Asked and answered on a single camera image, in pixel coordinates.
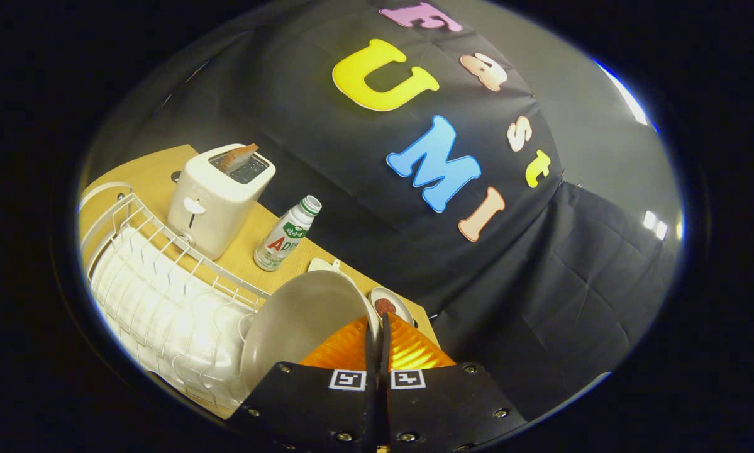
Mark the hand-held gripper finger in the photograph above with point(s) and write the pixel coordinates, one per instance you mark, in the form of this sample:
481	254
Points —
384	409
370	409

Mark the white divided tray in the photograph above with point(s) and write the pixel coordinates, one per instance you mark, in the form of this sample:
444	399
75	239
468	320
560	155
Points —
321	265

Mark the white toaster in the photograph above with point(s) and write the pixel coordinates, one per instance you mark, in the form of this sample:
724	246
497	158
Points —
213	201

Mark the beige plate with patties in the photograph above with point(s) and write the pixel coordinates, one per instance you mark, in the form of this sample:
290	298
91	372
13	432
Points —
404	308

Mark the brown meat patty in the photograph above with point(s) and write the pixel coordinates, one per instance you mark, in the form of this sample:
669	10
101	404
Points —
385	306

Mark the white bottle with green label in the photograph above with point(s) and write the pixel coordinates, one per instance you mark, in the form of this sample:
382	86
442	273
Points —
285	236

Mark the beige round plate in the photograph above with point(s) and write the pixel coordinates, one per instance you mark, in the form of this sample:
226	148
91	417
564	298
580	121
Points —
295	321

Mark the toast bread slice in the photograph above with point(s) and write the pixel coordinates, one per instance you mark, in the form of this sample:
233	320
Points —
237	156

